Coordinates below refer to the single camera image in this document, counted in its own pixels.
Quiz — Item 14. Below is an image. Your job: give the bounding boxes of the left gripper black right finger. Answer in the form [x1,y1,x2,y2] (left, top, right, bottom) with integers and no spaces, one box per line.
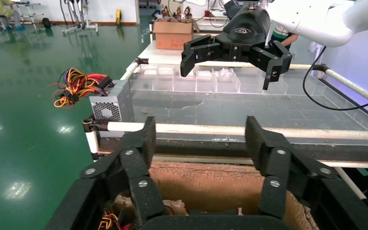
[245,115,338,219]

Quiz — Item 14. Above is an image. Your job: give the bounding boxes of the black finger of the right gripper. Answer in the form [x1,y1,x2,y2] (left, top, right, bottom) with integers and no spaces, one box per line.
[179,34,222,78]
[250,40,294,91]

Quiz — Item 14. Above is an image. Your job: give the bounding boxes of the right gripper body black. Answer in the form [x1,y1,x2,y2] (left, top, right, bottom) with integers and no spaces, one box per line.
[214,5,272,63]

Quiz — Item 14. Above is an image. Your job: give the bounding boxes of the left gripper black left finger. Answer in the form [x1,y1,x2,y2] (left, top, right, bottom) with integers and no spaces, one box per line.
[81,116,166,225]

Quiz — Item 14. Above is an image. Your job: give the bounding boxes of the standing person striped shirt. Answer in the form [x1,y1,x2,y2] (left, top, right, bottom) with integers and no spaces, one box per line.
[269,21,299,51]

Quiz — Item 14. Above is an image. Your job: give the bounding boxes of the brown cardboard shipping box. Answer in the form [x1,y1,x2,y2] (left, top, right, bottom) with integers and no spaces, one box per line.
[153,17,200,51]

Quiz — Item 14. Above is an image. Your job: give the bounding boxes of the clear acrylic divider tray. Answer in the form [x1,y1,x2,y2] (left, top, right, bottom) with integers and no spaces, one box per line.
[129,64,368,132]

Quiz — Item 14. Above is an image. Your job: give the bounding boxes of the small parts atop cardboard box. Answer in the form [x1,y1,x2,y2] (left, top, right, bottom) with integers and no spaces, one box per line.
[161,5,194,20]

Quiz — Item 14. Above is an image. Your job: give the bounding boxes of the brown pulp cardboard box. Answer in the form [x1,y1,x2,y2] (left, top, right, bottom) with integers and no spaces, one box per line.
[112,160,320,230]

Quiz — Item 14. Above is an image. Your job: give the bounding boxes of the conveyor with white tube rails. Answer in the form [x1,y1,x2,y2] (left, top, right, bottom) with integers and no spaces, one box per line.
[82,41,368,219]

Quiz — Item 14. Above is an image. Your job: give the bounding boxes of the white metal stand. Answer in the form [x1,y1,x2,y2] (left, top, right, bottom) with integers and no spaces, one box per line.
[59,0,99,35]

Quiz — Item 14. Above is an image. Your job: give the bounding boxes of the metal step ladder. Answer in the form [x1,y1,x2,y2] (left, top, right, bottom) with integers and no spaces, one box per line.
[12,1,43,33]

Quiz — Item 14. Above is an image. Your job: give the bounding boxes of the grey power supply coloured cables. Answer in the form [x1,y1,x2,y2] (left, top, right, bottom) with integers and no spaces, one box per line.
[97,210,133,230]
[109,79,135,123]
[48,67,131,124]

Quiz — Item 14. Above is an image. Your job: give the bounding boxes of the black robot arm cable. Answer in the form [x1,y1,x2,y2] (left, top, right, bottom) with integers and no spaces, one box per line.
[302,46,368,112]

